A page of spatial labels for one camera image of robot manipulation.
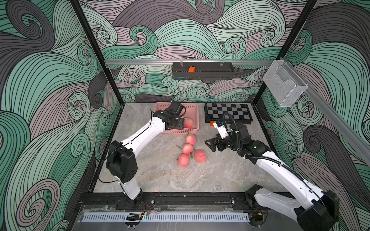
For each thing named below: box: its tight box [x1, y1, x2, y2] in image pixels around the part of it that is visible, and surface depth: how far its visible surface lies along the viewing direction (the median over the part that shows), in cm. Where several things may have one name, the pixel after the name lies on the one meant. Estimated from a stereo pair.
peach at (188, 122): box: [184, 116, 194, 129], surface depth 102 cm
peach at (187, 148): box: [182, 142, 194, 156], surface depth 90 cm
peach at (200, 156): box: [195, 150, 207, 164], surface depth 85 cm
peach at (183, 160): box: [177, 153, 190, 167], surface depth 84 cm
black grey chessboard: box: [204, 102, 254, 125], surface depth 113 cm
